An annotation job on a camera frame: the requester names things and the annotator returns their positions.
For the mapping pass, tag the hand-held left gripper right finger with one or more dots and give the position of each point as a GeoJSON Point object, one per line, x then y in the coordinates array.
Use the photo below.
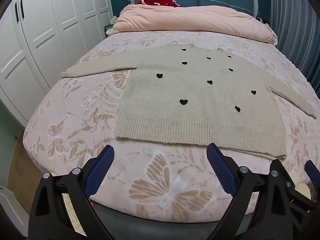
{"type": "Point", "coordinates": [221, 170]}

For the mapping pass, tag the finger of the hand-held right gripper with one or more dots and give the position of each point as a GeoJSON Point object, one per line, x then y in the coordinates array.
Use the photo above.
{"type": "Point", "coordinates": [303, 200]}
{"type": "Point", "coordinates": [312, 170]}

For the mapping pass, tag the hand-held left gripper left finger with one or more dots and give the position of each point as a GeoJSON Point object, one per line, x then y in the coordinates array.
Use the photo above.
{"type": "Point", "coordinates": [100, 170]}

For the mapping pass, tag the beige knit sweater black hearts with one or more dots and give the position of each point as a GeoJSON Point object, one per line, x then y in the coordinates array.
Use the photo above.
{"type": "Point", "coordinates": [190, 115]}

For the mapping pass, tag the pink butterfly print bed sheet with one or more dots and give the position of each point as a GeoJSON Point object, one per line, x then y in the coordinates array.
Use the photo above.
{"type": "Point", "coordinates": [75, 110]}

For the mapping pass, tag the dark bedside table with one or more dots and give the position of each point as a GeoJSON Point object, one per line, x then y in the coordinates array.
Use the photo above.
{"type": "Point", "coordinates": [108, 30]}

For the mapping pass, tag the blue-grey curtain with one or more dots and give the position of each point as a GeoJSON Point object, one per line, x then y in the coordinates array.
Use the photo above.
{"type": "Point", "coordinates": [292, 25]}

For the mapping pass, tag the white wardrobe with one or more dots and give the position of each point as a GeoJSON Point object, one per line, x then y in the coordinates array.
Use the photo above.
{"type": "Point", "coordinates": [50, 30]}

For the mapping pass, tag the pink duvet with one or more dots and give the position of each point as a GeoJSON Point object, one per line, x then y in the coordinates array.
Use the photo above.
{"type": "Point", "coordinates": [190, 20]}

